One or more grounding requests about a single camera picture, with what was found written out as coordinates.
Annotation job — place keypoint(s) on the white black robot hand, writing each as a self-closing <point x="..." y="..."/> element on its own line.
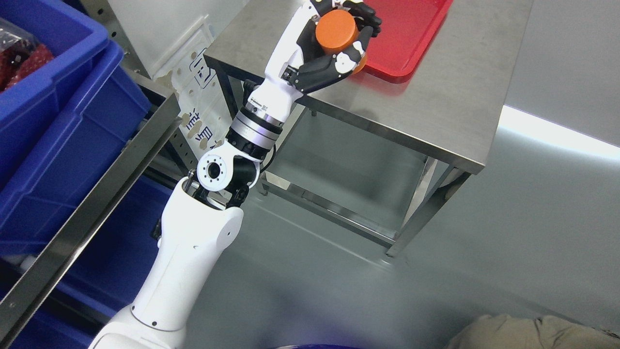
<point x="298" y="65"/>

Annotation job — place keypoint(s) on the orange cylindrical capacitor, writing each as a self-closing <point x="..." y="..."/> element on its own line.
<point x="336" y="31"/>

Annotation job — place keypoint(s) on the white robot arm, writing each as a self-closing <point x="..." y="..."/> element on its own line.
<point x="200" y="220"/>

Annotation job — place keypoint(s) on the stainless steel desk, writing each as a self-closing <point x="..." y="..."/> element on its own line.
<point x="448" y="111"/>

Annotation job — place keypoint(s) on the steel shelf rack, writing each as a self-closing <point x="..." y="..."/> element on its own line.
<point x="87" y="203"/>

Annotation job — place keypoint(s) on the white floor sign board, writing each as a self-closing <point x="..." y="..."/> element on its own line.
<point x="204" y="114"/>

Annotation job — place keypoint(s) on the red plastic tray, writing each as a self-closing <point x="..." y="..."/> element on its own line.
<point x="408" y="29"/>

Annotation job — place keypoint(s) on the blue bin top left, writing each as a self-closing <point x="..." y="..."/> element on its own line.
<point x="63" y="125"/>

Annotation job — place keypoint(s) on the blue bin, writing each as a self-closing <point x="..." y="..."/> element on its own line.
<point x="63" y="125"/>
<point x="106" y="276"/>

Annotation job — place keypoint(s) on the bag of red parts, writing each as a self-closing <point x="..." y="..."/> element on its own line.
<point x="21" y="54"/>

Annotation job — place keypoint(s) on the blue lower bin left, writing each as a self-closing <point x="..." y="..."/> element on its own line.
<point x="106" y="276"/>

